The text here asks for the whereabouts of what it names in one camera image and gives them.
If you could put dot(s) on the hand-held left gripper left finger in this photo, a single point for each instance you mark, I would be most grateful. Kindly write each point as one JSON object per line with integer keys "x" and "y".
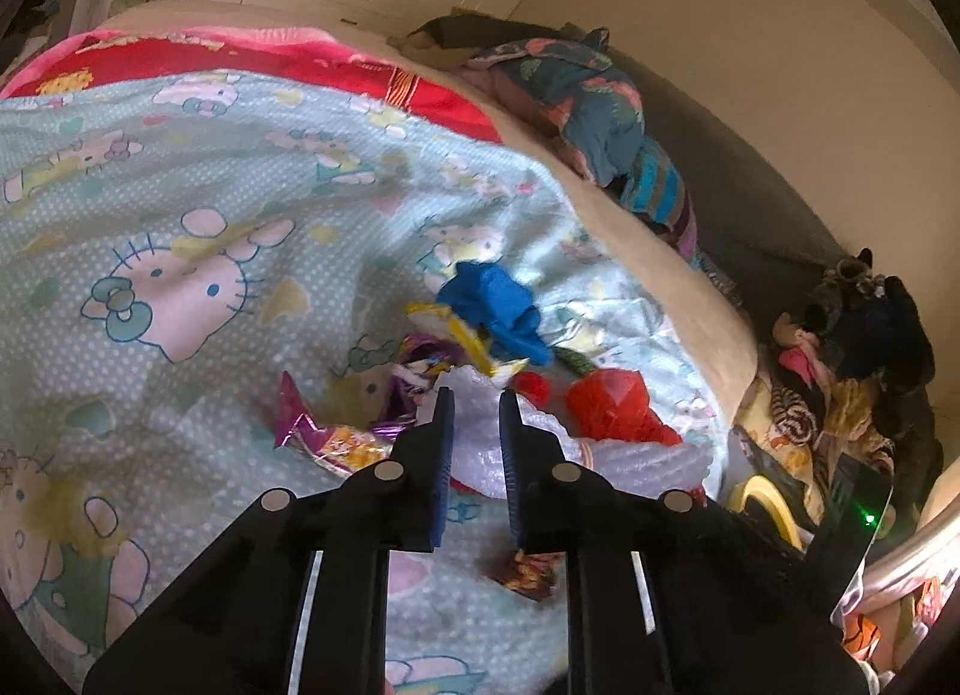
{"x": 438, "y": 474}

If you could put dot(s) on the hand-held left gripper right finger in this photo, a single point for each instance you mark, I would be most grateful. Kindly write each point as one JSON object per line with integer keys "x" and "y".
{"x": 513, "y": 474}

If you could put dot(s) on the yellow-rimmed bin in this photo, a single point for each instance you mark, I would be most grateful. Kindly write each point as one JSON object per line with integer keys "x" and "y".
{"x": 774, "y": 496}

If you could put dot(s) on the small red round piece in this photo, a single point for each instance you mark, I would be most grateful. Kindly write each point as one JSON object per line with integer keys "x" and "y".
{"x": 532, "y": 387}

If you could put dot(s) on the dark orange candy wrapper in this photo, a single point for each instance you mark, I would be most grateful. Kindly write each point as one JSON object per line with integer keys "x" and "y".
{"x": 525, "y": 575}

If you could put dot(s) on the orange and purple snack wrapper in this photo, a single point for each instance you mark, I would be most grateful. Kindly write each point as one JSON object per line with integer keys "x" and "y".
{"x": 337, "y": 440}

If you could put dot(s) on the clear bubble wrap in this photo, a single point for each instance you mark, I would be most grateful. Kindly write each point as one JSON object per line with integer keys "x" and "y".
{"x": 622, "y": 466}

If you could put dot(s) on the purple foil candy wrapper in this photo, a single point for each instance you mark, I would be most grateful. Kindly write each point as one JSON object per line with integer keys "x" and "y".
{"x": 420, "y": 359}

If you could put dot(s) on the red plastic bag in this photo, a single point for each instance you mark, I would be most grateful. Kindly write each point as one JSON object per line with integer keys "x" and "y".
{"x": 607, "y": 402}

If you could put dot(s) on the green striped wrapper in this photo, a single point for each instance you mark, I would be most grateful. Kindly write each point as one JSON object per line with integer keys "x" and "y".
{"x": 576, "y": 361}

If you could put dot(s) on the yellow snack wrapper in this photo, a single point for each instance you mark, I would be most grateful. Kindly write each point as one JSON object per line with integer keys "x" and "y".
{"x": 466, "y": 341}

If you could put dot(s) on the blue cloth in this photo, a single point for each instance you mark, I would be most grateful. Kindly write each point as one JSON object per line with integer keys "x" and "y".
{"x": 487, "y": 297}

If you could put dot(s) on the pile of colourful clothes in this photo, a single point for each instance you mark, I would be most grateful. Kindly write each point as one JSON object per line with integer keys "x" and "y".
{"x": 795, "y": 410}

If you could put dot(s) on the orange printed cloth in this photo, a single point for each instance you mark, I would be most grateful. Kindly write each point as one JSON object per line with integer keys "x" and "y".
{"x": 892, "y": 627}

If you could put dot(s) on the black plush toy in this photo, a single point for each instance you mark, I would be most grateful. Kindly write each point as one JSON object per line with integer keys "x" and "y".
{"x": 892, "y": 335}

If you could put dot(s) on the beige bed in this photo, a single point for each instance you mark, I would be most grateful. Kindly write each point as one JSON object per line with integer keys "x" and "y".
{"x": 652, "y": 275}

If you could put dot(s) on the striped colourful cloth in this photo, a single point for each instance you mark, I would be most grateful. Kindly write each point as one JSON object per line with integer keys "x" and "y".
{"x": 660, "y": 192}

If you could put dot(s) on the cat-print light blue blanket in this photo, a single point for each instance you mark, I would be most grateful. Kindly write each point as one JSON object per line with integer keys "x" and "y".
{"x": 225, "y": 215}

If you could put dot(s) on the floral teal quilt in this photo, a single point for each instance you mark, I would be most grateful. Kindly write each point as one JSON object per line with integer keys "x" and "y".
{"x": 592, "y": 110}

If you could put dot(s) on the red blanket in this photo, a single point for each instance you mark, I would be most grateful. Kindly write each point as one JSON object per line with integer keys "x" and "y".
{"x": 225, "y": 57}

